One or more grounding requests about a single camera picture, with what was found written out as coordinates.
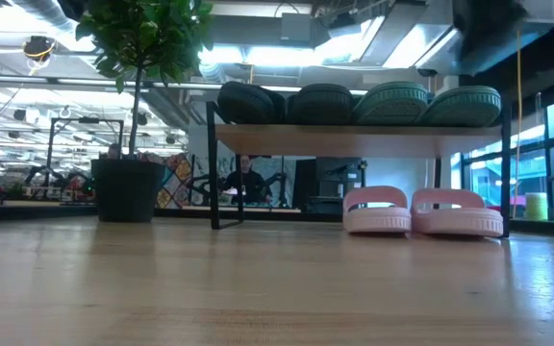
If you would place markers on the long grey ceiling pipe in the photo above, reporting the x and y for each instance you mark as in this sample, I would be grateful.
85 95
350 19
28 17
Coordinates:
41 79

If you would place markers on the black metal rig frame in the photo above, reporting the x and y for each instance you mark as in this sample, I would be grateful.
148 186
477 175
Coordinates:
282 215

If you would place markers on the black equipment cabinet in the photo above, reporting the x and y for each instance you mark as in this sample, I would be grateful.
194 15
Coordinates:
330 178

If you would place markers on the small green background plant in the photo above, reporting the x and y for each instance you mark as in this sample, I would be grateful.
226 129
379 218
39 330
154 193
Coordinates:
17 190

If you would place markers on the green rubber slide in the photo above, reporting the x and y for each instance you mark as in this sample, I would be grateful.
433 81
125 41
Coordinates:
392 103
464 106

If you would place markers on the green leafy artificial plant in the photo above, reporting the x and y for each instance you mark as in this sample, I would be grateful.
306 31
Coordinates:
147 33

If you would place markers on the black background robot arm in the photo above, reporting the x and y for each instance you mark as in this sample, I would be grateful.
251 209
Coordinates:
202 187
279 190

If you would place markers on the wooden shelf with black legs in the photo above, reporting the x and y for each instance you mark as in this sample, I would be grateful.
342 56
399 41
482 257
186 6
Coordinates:
354 140

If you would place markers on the black plant pot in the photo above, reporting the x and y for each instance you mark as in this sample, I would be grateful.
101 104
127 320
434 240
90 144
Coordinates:
128 192

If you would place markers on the person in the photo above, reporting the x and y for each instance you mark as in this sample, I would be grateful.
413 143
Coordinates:
250 185
113 151

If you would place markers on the black metal stand frame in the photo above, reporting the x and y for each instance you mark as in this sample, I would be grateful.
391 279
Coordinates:
84 120

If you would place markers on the black rubber slide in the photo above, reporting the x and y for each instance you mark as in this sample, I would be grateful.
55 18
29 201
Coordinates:
248 103
320 106

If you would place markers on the grey ceiling duct box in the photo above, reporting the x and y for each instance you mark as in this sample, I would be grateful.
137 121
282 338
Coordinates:
296 29

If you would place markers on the pink rubber slide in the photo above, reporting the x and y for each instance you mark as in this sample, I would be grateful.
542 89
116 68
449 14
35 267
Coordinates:
457 223
377 221

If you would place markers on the small red object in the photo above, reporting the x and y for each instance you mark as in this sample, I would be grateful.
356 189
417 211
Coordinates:
77 187

